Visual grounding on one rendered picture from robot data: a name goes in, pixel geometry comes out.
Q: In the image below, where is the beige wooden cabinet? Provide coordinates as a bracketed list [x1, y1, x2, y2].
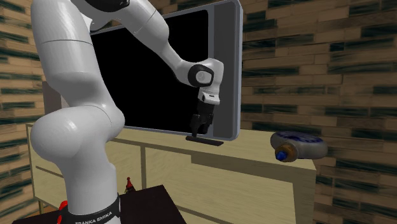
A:
[25, 123, 317, 224]

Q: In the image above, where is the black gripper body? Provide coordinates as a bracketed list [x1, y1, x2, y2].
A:
[195, 99, 216, 125]

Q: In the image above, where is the grey framed flat television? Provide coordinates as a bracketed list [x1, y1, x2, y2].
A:
[89, 0, 244, 147]

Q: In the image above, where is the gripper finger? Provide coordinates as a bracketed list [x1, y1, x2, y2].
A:
[201, 113, 215, 136]
[190, 113, 203, 137]

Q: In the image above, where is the grey flask with blue cap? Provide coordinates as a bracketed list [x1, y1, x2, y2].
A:
[270, 130, 329, 163]

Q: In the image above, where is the dark robot stand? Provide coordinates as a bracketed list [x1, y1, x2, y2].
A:
[11, 185, 188, 224]

